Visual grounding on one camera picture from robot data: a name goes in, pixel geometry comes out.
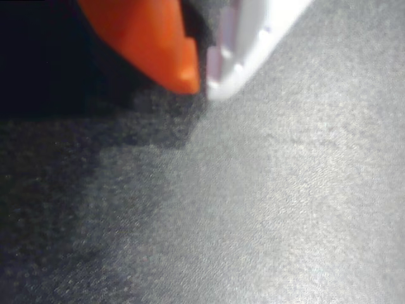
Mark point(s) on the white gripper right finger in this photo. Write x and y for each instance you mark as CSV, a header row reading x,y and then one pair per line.
x,y
243,47

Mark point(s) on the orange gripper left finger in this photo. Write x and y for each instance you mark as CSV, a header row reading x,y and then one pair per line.
x,y
158,41

